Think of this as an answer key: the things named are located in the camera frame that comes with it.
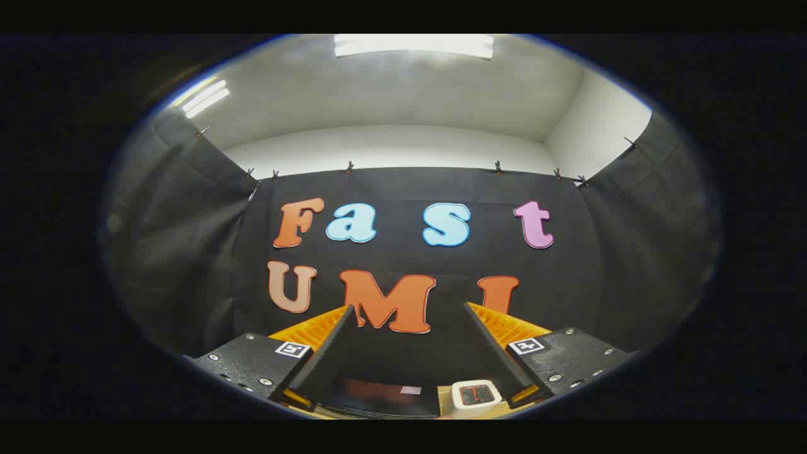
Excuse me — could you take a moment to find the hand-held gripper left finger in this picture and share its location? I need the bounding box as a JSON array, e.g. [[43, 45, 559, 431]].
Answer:
[[188, 305, 360, 412]]

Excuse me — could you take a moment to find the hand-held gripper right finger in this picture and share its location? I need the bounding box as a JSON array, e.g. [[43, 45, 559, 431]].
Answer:
[[463, 302, 636, 409]]

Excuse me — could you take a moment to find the black toaster oven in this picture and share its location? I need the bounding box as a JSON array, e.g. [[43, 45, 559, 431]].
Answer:
[[328, 377, 441, 419]]

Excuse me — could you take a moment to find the white toaster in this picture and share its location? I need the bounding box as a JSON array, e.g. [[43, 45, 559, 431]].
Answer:
[[451, 380, 503, 419]]

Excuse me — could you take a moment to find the row of black cloth clips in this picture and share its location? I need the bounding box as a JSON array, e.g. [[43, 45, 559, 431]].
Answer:
[[195, 126, 639, 187]]

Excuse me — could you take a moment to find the narrow ceiling light panel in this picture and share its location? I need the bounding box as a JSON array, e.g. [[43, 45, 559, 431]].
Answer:
[[182, 78, 231, 120]]

